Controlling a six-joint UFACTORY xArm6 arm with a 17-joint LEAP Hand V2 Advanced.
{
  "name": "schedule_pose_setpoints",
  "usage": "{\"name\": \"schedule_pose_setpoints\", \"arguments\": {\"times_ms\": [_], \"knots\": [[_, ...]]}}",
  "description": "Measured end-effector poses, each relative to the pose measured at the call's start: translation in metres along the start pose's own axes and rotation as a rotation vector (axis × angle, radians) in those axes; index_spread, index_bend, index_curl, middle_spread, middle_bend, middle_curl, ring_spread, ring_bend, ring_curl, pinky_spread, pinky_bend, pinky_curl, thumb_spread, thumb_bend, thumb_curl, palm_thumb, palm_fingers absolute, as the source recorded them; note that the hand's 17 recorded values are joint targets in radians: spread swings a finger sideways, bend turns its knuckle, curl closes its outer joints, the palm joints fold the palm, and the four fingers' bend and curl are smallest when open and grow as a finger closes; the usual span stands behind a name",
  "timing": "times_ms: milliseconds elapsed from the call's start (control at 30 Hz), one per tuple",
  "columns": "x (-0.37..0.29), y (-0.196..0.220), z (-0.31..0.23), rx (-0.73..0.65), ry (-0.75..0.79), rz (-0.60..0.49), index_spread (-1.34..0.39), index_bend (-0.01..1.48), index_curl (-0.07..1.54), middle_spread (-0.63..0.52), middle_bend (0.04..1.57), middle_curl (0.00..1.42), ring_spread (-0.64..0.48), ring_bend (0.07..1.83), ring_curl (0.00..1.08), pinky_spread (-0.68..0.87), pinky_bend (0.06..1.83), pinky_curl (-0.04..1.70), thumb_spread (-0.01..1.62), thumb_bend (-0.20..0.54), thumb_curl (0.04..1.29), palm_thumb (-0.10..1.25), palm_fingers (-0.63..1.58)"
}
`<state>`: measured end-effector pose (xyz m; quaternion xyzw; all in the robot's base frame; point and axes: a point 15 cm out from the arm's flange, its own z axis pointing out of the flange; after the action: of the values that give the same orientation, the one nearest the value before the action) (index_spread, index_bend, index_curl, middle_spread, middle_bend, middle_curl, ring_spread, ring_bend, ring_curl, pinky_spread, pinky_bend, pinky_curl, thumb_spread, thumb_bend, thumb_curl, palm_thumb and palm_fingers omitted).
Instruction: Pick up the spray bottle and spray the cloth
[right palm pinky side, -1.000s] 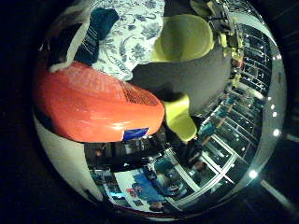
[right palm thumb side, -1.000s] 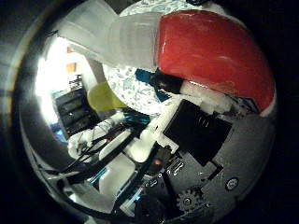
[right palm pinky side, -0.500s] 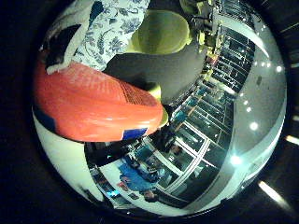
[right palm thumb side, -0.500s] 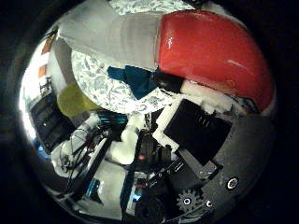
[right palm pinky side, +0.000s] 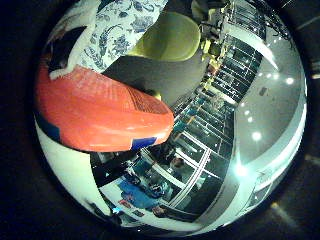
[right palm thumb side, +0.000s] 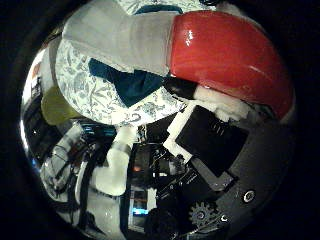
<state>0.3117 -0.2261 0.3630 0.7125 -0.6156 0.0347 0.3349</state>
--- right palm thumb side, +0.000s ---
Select cluttered black work desk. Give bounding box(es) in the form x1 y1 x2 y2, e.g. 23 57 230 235
128 143 188 231

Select yellow-green chair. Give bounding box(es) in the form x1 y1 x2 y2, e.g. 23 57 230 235
40 85 82 127

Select dark blue cloth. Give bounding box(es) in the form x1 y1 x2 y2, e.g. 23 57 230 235
87 3 185 109

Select blue floral white tablecloth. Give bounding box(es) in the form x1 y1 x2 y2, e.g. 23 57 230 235
54 0 214 127

